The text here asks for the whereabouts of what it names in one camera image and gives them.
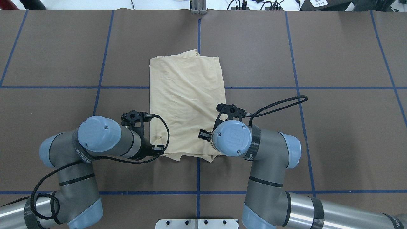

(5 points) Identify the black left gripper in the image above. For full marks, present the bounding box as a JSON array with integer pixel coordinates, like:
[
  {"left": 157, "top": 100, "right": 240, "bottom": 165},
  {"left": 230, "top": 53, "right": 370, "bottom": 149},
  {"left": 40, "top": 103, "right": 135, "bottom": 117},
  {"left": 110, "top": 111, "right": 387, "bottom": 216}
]
[{"left": 137, "top": 135, "right": 165, "bottom": 159}]

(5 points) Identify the cream long-sleeve graphic shirt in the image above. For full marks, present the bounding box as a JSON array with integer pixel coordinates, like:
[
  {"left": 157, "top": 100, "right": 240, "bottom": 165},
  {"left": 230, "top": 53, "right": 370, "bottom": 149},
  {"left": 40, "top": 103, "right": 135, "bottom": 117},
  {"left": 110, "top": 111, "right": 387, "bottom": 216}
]
[{"left": 149, "top": 49, "right": 226, "bottom": 162}]

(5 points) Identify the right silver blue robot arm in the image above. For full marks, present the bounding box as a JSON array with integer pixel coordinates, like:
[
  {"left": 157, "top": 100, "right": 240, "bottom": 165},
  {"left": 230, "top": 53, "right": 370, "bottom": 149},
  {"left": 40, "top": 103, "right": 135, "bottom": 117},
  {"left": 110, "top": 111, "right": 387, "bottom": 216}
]
[{"left": 198, "top": 120, "right": 406, "bottom": 229}]

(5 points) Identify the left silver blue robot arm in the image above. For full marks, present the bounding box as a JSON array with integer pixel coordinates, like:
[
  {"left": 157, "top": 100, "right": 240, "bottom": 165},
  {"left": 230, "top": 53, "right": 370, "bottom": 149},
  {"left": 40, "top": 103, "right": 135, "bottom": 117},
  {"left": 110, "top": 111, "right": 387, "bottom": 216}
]
[{"left": 1, "top": 111, "right": 168, "bottom": 229}]

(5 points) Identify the brown paper table cover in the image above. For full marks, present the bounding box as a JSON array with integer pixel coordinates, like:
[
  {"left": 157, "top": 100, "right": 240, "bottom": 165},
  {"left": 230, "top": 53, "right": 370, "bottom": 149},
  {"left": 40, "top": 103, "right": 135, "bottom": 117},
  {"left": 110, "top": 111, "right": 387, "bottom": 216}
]
[{"left": 1, "top": 9, "right": 406, "bottom": 215}]

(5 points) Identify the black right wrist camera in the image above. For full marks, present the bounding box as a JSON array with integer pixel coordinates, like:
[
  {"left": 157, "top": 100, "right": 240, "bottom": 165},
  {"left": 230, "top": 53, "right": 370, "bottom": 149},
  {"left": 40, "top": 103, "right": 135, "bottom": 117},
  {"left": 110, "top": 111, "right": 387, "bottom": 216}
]
[{"left": 213, "top": 103, "right": 247, "bottom": 130}]

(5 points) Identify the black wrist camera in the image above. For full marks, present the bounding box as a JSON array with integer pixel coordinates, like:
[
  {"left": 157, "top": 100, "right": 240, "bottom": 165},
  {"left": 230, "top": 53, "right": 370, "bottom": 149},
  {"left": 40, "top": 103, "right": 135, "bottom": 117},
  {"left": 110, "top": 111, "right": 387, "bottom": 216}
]
[
  {"left": 213, "top": 103, "right": 247, "bottom": 130},
  {"left": 121, "top": 110, "right": 153, "bottom": 136}
]

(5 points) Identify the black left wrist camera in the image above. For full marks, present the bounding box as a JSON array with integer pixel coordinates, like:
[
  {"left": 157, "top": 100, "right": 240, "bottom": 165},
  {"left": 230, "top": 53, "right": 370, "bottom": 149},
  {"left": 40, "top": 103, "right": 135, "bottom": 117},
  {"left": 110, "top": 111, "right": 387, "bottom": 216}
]
[{"left": 121, "top": 110, "right": 153, "bottom": 136}]

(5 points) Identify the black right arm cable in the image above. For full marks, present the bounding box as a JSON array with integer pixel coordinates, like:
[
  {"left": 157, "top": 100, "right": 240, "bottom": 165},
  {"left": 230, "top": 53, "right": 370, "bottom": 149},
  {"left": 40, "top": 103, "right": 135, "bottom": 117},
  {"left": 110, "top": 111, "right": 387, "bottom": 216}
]
[{"left": 245, "top": 95, "right": 309, "bottom": 128}]

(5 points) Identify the aluminium frame post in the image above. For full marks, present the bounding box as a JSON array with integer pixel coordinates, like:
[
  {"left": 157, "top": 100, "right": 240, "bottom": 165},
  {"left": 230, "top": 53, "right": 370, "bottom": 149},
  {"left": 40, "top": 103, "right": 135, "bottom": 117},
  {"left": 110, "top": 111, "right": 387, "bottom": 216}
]
[{"left": 189, "top": 0, "right": 207, "bottom": 15}]

